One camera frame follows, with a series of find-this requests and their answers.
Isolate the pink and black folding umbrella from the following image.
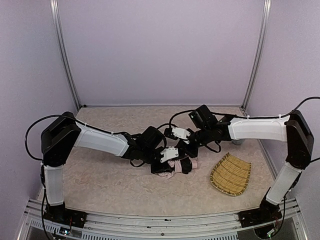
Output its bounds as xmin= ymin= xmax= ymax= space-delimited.
xmin=155 ymin=143 xmax=199 ymax=180

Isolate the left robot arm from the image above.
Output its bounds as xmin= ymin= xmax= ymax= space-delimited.
xmin=41 ymin=111 xmax=167 ymax=223

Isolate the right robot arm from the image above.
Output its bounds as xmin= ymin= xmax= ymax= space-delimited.
xmin=179 ymin=105 xmax=314 ymax=226

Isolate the white and blue cup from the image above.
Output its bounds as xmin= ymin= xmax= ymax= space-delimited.
xmin=231 ymin=139 xmax=244 ymax=146

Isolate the woven bamboo tray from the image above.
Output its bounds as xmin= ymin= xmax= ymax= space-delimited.
xmin=209 ymin=152 xmax=252 ymax=197

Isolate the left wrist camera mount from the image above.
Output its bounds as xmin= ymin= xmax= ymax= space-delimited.
xmin=160 ymin=147 xmax=179 ymax=163

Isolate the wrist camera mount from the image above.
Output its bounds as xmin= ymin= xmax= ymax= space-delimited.
xmin=160 ymin=147 xmax=179 ymax=163
xmin=164 ymin=126 xmax=191 ymax=141

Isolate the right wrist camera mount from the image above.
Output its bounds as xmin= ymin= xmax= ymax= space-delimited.
xmin=164 ymin=126 xmax=191 ymax=141

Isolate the aluminium front rail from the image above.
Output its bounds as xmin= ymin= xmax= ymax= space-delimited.
xmin=15 ymin=198 xmax=310 ymax=240

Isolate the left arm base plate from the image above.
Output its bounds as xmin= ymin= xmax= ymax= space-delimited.
xmin=43 ymin=208 xmax=87 ymax=229

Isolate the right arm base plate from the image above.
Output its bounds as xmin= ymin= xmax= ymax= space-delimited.
xmin=238 ymin=208 xmax=283 ymax=228

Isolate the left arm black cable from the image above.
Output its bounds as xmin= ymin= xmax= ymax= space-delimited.
xmin=24 ymin=114 xmax=76 ymax=162

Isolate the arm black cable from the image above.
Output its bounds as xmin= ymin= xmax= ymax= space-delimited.
xmin=168 ymin=96 xmax=320 ymax=131
xmin=24 ymin=114 xmax=76 ymax=162

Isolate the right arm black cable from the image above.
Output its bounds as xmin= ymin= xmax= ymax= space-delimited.
xmin=168 ymin=96 xmax=320 ymax=131

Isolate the right aluminium corner post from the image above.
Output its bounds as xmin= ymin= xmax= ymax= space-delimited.
xmin=241 ymin=0 xmax=272 ymax=111

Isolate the aluminium corner post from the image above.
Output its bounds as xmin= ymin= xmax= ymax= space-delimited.
xmin=50 ymin=0 xmax=82 ymax=111
xmin=241 ymin=0 xmax=272 ymax=111

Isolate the left aluminium corner post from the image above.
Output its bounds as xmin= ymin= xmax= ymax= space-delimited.
xmin=50 ymin=0 xmax=82 ymax=111

